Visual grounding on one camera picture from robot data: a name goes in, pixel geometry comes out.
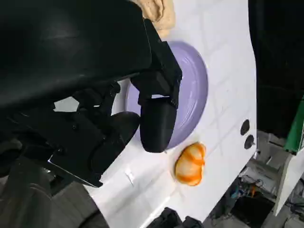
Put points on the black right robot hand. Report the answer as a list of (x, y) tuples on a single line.
[(180, 219)]

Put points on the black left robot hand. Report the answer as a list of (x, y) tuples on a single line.
[(59, 59)]

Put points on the beige towel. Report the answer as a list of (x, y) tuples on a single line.
[(164, 16)]

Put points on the orange and white bread roll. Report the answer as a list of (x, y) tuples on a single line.
[(191, 166)]

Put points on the lilac plate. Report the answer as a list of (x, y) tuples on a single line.
[(191, 95)]

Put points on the green panel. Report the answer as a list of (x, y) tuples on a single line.
[(297, 128)]

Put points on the white machine frame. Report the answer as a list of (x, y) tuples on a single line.
[(280, 171)]

